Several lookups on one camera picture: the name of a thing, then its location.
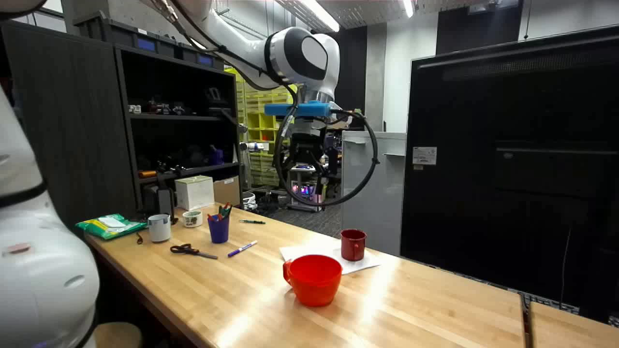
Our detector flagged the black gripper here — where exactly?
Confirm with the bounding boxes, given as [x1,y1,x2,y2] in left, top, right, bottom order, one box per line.
[286,119,333,202]

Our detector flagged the blue cup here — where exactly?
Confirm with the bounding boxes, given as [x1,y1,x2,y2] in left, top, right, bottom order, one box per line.
[205,213,232,246]

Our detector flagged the red plastic cup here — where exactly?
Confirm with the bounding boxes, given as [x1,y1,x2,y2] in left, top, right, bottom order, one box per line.
[280,254,344,310]

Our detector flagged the small plant print cup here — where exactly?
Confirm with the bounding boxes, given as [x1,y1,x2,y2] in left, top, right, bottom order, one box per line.
[180,209,205,231]

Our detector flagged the small lit 3D printer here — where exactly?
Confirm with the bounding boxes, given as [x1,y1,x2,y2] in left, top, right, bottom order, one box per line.
[286,163,329,215]

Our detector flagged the white folded cloth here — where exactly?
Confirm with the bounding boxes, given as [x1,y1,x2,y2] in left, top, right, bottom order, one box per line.
[277,238,383,279]

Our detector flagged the yellow bin rack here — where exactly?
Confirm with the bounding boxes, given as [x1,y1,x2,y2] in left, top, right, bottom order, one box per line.
[230,64,296,190]

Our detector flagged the small cardboard box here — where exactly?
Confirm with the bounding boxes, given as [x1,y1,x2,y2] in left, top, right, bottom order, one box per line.
[213,175,244,209]

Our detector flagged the purple marker with white band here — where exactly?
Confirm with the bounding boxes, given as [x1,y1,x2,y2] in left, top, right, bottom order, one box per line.
[224,238,261,262]

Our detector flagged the white box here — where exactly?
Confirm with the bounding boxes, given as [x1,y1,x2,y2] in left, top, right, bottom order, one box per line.
[172,175,217,213]

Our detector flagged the green wipes packet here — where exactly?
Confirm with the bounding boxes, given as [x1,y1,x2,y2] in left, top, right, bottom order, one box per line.
[73,213,149,244]

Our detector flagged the large black cabinet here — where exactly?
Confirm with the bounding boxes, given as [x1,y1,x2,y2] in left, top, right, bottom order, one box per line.
[398,26,619,327]

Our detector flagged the round wooden stool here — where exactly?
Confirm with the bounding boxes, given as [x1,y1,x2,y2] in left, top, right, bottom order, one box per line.
[91,322,145,348]

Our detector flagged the black handled scissors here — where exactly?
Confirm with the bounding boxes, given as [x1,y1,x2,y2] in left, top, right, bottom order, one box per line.
[168,242,220,264]

